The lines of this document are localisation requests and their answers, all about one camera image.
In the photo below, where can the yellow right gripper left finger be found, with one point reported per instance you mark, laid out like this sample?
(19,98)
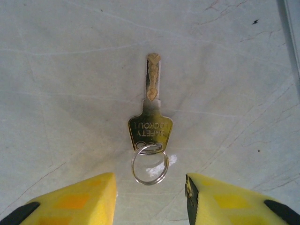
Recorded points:
(77,204)

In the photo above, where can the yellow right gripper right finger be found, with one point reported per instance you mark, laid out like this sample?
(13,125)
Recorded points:
(234,206)

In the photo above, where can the brass safety lockout key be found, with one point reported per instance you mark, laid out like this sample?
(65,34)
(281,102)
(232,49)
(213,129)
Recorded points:
(150,131)

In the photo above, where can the aluminium side rail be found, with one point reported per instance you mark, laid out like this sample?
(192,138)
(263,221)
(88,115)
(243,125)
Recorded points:
(291,30)

